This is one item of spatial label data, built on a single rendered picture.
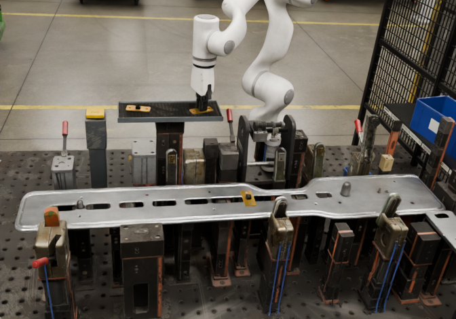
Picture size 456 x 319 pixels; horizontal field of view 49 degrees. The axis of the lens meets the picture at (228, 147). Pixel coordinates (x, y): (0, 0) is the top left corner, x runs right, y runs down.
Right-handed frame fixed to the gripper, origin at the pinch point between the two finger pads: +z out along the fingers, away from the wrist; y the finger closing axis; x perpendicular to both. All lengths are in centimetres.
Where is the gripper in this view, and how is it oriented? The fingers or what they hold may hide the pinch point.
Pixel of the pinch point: (201, 104)
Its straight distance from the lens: 180.3
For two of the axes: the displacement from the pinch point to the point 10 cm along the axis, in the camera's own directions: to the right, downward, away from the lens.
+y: 4.7, 4.7, -7.4
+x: 8.8, -1.8, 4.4
